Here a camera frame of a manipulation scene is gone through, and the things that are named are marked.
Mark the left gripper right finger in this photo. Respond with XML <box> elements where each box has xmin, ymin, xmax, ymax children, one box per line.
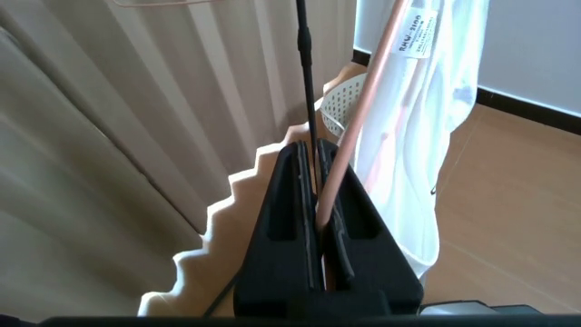
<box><xmin>316</xmin><ymin>138</ymin><xmax>424</xmax><ymax>317</ymax></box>

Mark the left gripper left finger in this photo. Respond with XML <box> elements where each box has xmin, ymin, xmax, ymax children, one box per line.
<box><xmin>233</xmin><ymin>139</ymin><xmax>324</xmax><ymax>318</ymax></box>

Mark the white printed t-shirt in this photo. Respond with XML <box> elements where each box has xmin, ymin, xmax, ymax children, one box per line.
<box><xmin>351</xmin><ymin>0</ymin><xmax>491</xmax><ymax>279</ymax></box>

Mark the white laundry basket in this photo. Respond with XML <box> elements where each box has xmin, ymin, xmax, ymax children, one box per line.
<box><xmin>320</xmin><ymin>72</ymin><xmax>369</xmax><ymax>139</ymax></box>

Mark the black clothes rack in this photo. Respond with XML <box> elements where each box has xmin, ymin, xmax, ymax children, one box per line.
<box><xmin>202</xmin><ymin>0</ymin><xmax>320</xmax><ymax>318</ymax></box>

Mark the beige curtain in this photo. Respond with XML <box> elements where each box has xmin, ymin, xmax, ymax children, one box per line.
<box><xmin>0</xmin><ymin>0</ymin><xmax>358</xmax><ymax>324</ymax></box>

